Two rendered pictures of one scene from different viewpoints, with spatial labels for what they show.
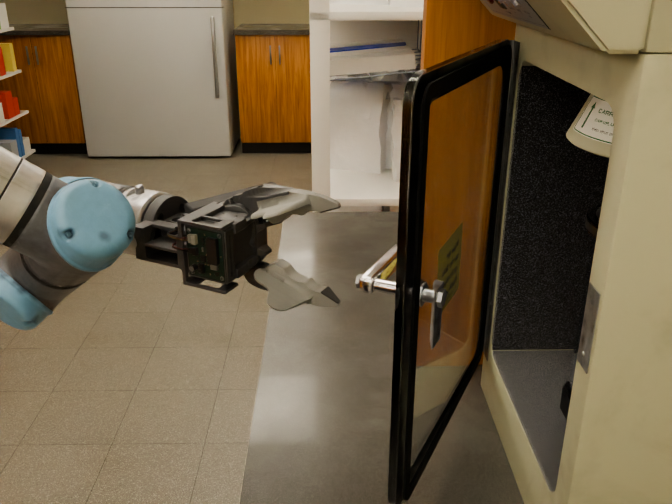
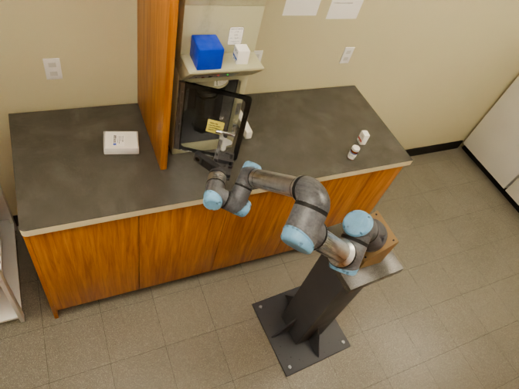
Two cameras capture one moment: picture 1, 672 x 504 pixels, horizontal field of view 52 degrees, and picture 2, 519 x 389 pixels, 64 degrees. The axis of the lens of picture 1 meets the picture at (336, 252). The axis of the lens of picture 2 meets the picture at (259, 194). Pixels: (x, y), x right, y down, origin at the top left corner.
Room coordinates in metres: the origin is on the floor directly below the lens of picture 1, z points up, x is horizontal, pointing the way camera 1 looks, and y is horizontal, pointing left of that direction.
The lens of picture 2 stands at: (1.22, 1.20, 2.48)
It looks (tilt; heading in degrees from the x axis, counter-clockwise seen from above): 49 degrees down; 233
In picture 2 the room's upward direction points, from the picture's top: 19 degrees clockwise
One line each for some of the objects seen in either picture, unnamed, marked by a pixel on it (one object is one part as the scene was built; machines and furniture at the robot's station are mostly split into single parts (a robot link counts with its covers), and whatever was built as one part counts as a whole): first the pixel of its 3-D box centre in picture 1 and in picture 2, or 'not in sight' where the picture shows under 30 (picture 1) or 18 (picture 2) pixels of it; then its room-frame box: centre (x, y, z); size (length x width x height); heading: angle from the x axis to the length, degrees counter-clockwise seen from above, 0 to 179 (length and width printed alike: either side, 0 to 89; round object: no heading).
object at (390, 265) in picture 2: not in sight; (357, 252); (0.08, 0.54, 0.92); 0.32 x 0.32 x 0.04; 4
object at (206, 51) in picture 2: not in sight; (206, 52); (0.69, -0.14, 1.56); 0.10 x 0.10 x 0.09; 1
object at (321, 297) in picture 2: not in sight; (323, 295); (0.08, 0.54, 0.45); 0.48 x 0.48 x 0.90; 4
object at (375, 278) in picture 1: (399, 271); (226, 130); (0.58, -0.06, 1.20); 0.10 x 0.05 x 0.03; 154
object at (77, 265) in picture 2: not in sight; (217, 194); (0.44, -0.26, 0.45); 2.05 x 0.67 x 0.90; 1
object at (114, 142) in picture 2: not in sight; (121, 142); (1.00, -0.29, 0.96); 0.16 x 0.12 x 0.04; 171
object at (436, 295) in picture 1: (431, 314); not in sight; (0.53, -0.08, 1.18); 0.02 x 0.02 x 0.06; 64
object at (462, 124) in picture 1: (453, 258); (211, 124); (0.63, -0.12, 1.19); 0.30 x 0.01 x 0.40; 154
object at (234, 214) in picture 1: (204, 238); (221, 165); (0.67, 0.14, 1.20); 0.12 x 0.09 x 0.08; 63
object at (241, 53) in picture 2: not in sight; (241, 54); (0.54, -0.14, 1.54); 0.05 x 0.05 x 0.06; 88
